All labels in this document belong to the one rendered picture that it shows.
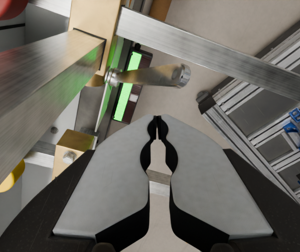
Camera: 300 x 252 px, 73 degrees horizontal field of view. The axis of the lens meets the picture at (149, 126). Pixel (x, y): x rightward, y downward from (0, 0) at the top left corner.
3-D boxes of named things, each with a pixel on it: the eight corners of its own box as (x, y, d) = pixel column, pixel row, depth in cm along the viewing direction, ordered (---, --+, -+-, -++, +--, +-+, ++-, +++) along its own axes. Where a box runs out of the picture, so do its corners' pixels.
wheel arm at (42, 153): (225, 186, 43) (232, 203, 39) (218, 196, 44) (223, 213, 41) (9, 127, 36) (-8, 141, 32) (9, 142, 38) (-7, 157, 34)
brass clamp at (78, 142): (97, 136, 37) (90, 154, 33) (85, 185, 44) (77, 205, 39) (63, 127, 36) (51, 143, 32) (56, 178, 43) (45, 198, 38)
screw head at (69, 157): (77, 152, 33) (75, 157, 32) (75, 162, 34) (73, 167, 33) (64, 149, 32) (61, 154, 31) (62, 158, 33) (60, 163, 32)
